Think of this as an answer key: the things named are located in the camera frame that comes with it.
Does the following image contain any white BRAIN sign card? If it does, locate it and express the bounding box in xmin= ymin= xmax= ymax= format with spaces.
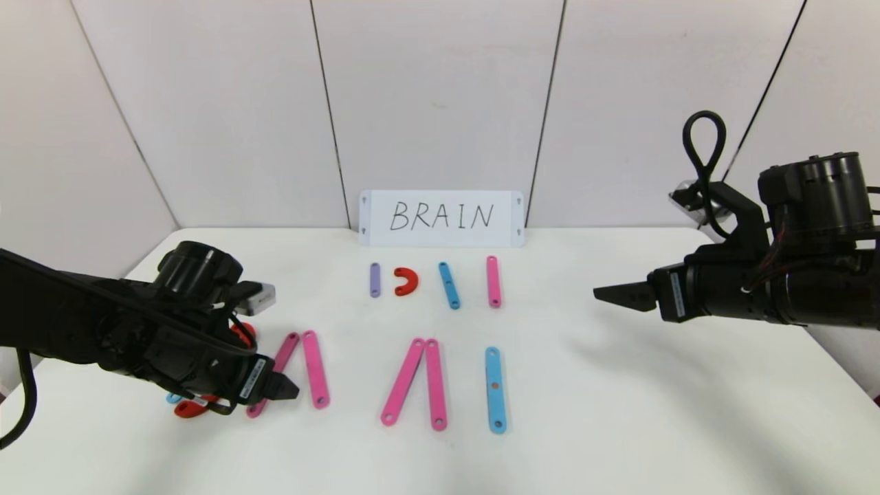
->
xmin=360 ymin=190 xmax=525 ymax=248

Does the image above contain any black looped right arm cable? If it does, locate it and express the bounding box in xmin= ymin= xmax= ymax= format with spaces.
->
xmin=683 ymin=110 xmax=740 ymax=241

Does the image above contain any long pink bar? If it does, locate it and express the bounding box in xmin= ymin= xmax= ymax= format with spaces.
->
xmin=424 ymin=339 xmax=448 ymax=431
xmin=302 ymin=331 xmax=331 ymax=410
xmin=247 ymin=332 xmax=301 ymax=419
xmin=381 ymin=338 xmax=426 ymax=426

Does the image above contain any short pink bar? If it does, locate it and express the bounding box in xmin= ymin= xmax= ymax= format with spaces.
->
xmin=485 ymin=256 xmax=502 ymax=308

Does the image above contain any black right camera mount bracket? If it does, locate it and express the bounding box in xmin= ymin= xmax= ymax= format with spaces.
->
xmin=687 ymin=180 xmax=771 ymax=272

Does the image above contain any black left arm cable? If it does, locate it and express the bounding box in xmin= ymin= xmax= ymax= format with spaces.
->
xmin=0 ymin=347 xmax=36 ymax=451

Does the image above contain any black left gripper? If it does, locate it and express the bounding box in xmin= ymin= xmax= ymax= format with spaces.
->
xmin=190 ymin=335 xmax=300 ymax=406

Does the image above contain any short blue bar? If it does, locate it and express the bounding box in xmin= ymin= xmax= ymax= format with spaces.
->
xmin=438 ymin=261 xmax=461 ymax=310

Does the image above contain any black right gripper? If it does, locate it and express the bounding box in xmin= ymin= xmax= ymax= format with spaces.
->
xmin=593 ymin=261 xmax=773 ymax=324

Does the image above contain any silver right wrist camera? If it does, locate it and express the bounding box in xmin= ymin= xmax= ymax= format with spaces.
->
xmin=669 ymin=180 xmax=723 ymax=226

